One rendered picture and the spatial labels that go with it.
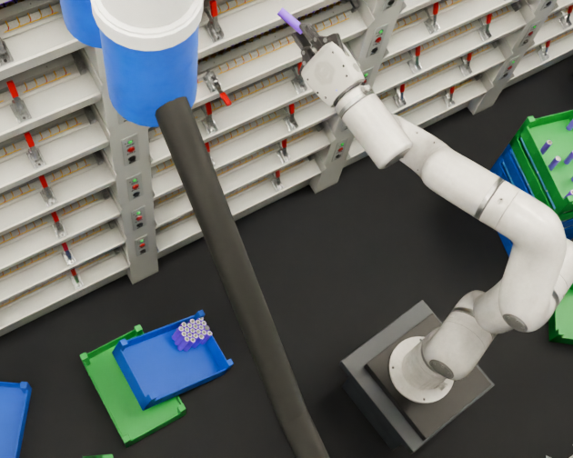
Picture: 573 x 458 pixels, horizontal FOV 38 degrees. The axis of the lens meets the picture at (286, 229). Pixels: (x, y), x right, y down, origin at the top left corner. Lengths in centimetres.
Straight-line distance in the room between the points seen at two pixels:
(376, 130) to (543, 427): 146
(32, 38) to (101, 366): 133
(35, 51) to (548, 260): 101
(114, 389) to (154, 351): 17
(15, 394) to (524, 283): 161
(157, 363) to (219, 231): 200
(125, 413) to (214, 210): 206
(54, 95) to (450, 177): 79
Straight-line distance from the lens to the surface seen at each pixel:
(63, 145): 190
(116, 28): 50
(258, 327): 62
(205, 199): 58
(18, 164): 189
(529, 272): 164
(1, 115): 173
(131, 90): 55
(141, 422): 261
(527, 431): 282
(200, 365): 263
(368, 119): 165
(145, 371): 256
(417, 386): 237
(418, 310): 251
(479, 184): 160
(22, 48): 158
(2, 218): 206
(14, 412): 267
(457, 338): 201
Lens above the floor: 257
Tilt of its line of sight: 65 degrees down
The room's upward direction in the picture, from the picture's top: 15 degrees clockwise
